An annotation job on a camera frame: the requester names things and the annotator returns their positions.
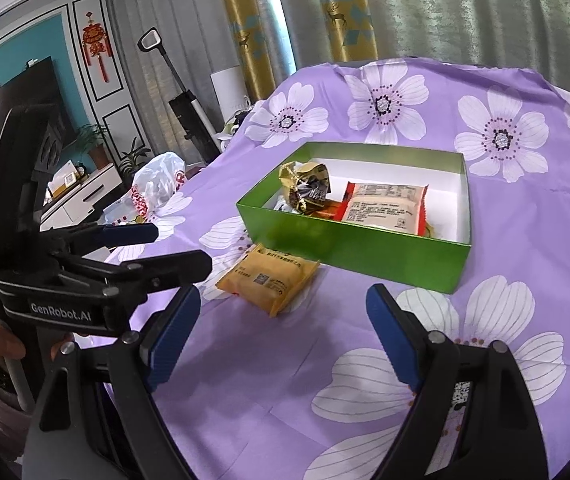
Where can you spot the white TV cabinet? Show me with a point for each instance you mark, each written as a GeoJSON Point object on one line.
{"type": "Point", "coordinates": [90, 195]}

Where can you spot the white red plastic bag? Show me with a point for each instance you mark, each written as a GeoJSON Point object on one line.
{"type": "Point", "coordinates": [162, 175]}

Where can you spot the white air purifier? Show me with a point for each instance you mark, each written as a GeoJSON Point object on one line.
{"type": "Point", "coordinates": [226, 90]}

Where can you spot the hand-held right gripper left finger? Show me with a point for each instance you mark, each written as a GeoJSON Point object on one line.
{"type": "Point", "coordinates": [172, 340]}

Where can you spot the black upright vacuum cleaner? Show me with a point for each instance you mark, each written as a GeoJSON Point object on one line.
{"type": "Point", "coordinates": [192, 125]}

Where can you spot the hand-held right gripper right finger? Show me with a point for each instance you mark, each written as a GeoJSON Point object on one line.
{"type": "Point", "coordinates": [395, 340]}

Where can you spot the small dark ornament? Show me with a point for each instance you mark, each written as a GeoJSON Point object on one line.
{"type": "Point", "coordinates": [81, 168]}

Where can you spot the grey sheer curtain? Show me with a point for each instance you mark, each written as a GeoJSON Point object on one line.
{"type": "Point", "coordinates": [165, 10]}
{"type": "Point", "coordinates": [465, 10]}

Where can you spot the green cardboard box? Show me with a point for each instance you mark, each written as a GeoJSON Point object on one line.
{"type": "Point", "coordinates": [365, 260]}

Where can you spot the golden wrapped snack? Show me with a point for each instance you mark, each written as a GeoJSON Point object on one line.
{"type": "Point", "coordinates": [305, 185]}

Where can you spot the red edged cream snack packet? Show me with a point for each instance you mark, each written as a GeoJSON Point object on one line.
{"type": "Point", "coordinates": [385, 207]}

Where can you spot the white snack packet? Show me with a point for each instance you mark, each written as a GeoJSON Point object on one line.
{"type": "Point", "coordinates": [283, 205]}

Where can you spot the purple floral cloth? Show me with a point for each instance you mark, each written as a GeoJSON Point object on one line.
{"type": "Point", "coordinates": [315, 360]}

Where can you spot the yellow snack packet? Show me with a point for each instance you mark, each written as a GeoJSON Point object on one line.
{"type": "Point", "coordinates": [265, 280]}

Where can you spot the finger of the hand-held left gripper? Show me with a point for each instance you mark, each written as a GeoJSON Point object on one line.
{"type": "Point", "coordinates": [180, 265]}
{"type": "Point", "coordinates": [130, 234]}

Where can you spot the black television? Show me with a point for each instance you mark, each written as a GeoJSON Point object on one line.
{"type": "Point", "coordinates": [30, 90]}

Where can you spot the yellow patterned curtain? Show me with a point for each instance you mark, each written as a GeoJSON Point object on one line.
{"type": "Point", "coordinates": [345, 10]}
{"type": "Point", "coordinates": [250, 25]}

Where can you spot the red Chinese knot ornament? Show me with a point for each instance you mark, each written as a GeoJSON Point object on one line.
{"type": "Point", "coordinates": [96, 42]}

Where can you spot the white box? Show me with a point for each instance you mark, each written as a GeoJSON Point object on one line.
{"type": "Point", "coordinates": [65, 177]}

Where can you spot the cream printed snack packet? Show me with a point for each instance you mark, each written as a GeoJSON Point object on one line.
{"type": "Point", "coordinates": [431, 231]}

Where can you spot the potted plant in orange pot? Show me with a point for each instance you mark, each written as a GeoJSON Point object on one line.
{"type": "Point", "coordinates": [97, 155]}

